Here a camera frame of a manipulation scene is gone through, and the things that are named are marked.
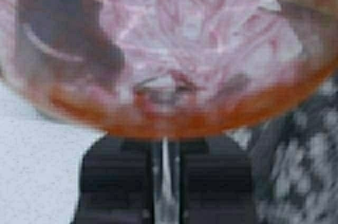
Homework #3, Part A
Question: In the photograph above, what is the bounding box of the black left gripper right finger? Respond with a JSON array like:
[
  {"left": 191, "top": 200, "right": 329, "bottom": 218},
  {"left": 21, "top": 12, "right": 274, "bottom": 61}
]
[{"left": 180, "top": 136, "right": 258, "bottom": 223}]

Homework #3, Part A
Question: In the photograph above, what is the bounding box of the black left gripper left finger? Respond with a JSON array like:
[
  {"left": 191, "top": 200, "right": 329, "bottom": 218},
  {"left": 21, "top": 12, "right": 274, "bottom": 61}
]
[{"left": 72, "top": 135, "right": 154, "bottom": 223}]

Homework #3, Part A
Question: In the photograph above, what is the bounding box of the black white patterned cloth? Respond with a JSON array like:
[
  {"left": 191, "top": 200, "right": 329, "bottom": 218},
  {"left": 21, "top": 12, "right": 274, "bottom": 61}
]
[{"left": 227, "top": 76, "right": 337, "bottom": 223}]

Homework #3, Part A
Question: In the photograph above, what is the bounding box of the wine glass with pink liquid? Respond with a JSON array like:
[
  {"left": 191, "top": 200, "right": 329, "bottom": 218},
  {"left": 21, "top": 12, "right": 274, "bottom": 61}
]
[{"left": 1, "top": 0, "right": 337, "bottom": 223}]

